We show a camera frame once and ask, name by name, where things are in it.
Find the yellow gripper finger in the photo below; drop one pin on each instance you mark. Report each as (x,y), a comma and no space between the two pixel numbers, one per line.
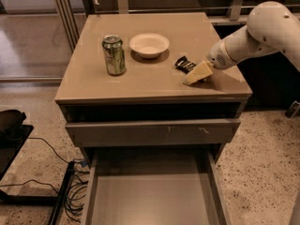
(200,72)

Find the black rxbar chocolate wrapper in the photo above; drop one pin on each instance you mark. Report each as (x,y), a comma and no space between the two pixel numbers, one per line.
(184,65)

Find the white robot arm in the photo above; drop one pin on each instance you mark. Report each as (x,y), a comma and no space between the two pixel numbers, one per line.
(270,28)

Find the closed top drawer front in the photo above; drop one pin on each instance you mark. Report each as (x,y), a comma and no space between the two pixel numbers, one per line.
(147,133)

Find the grey drawer cabinet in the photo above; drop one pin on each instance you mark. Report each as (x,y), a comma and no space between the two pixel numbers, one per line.
(149,90)

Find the open middle drawer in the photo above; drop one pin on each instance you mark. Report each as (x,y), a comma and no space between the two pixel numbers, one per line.
(154,186)

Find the white paper bowl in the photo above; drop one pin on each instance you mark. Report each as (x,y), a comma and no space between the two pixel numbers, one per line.
(149,45)

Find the green soda can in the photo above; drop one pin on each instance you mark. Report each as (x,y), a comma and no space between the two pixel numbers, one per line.
(112,46)

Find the dark object on floor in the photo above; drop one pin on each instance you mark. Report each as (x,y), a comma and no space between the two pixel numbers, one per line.
(293,110)

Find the black stand with base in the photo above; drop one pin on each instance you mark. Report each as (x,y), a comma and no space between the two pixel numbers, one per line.
(38,169)

